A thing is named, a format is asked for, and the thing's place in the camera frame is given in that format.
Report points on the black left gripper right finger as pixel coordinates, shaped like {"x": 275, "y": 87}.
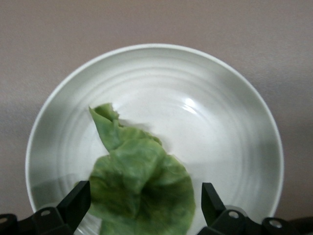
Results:
{"x": 215, "y": 210}

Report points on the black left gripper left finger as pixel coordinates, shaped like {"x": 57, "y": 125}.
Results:
{"x": 73, "y": 205}

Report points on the green lettuce leaf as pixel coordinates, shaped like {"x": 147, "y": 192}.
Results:
{"x": 137, "y": 171}

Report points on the beige plate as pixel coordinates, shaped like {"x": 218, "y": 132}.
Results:
{"x": 195, "y": 85}

